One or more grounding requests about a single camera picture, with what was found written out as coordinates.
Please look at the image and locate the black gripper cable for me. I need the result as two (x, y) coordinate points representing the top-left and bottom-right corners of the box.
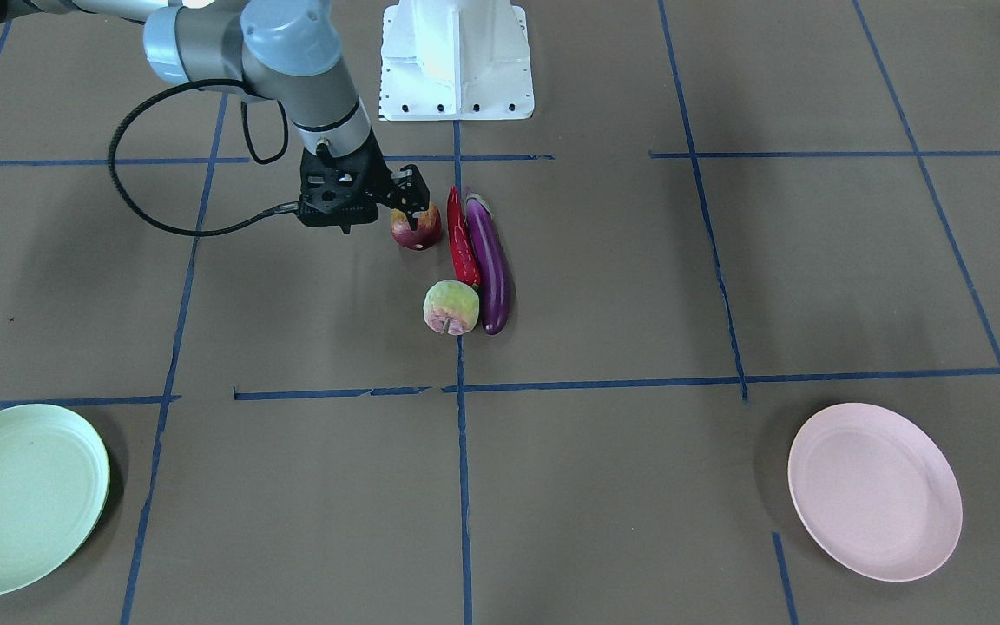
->
(107, 79), (301, 238)

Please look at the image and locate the red chili pepper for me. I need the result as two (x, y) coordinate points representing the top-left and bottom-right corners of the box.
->
(447, 186), (481, 290)

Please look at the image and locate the light green plate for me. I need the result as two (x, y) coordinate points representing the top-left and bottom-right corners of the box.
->
(0, 404), (110, 595)

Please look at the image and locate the white camera stand pillar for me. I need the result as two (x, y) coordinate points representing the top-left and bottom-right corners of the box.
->
(378, 1), (536, 122)

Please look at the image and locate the pink plate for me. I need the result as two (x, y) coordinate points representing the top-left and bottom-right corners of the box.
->
(786, 403), (964, 582)

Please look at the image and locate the red apple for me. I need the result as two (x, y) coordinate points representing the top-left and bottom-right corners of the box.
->
(391, 201), (444, 252)

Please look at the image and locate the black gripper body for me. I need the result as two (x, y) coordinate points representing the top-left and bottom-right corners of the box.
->
(297, 143), (393, 234)

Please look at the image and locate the yellow-green peach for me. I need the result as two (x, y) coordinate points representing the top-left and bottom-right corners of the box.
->
(422, 280), (480, 336)

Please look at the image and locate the purple eggplant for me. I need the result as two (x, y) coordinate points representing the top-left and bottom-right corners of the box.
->
(465, 193), (515, 336)

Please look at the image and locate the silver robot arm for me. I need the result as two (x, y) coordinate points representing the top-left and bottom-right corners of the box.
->
(0, 1), (430, 237)

